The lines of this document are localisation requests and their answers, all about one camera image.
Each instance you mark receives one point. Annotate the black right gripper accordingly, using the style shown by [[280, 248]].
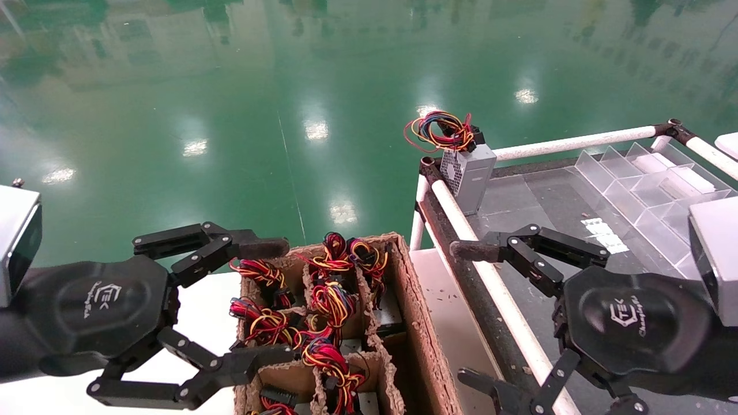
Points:
[[634, 323]]

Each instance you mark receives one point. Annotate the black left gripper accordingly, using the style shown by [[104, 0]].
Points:
[[98, 311]]

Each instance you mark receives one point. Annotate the brown cardboard divider box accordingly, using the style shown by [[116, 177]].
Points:
[[421, 323]]

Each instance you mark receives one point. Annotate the white paper label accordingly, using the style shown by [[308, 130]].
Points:
[[602, 233]]

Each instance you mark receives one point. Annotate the clear acrylic divider tray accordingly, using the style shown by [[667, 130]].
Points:
[[622, 190]]

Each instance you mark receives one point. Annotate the white board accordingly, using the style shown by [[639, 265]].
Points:
[[729, 145]]

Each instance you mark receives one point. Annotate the white tube cart frame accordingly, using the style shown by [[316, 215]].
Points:
[[576, 140]]

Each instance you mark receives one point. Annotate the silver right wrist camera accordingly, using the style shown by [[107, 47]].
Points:
[[718, 253]]

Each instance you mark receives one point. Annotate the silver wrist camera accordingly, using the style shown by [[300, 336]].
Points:
[[14, 230], [718, 253]]

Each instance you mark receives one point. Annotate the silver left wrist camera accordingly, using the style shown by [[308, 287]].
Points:
[[14, 230]]

